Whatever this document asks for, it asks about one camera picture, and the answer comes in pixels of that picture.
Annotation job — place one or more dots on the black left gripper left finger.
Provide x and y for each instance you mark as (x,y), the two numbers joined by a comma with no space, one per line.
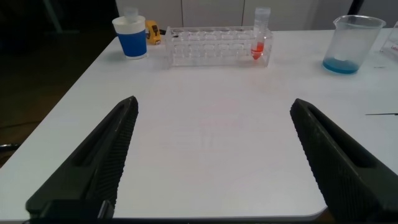
(99,168)

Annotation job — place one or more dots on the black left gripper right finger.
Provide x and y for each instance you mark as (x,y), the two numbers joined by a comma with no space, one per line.
(342,168)

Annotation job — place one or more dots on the test tube with red pigment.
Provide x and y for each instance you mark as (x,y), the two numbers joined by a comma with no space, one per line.
(258,49)

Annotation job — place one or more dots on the test tube with blue pigment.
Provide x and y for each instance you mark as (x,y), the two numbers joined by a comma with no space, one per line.
(131,14)

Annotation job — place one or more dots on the clear glass beaker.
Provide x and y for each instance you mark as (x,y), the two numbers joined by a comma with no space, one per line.
(348,46)

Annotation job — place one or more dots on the clear acrylic test tube rack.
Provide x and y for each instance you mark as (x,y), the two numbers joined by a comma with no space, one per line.
(214,49)
(391,43)

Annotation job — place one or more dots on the blue and white paper cup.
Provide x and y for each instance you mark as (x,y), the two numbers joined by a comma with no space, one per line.
(132,40)

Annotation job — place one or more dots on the yellow tape measure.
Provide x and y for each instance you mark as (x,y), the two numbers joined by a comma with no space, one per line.
(153,32)

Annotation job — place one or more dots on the white folding screen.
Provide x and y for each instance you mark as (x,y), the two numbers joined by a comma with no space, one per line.
(379,9)

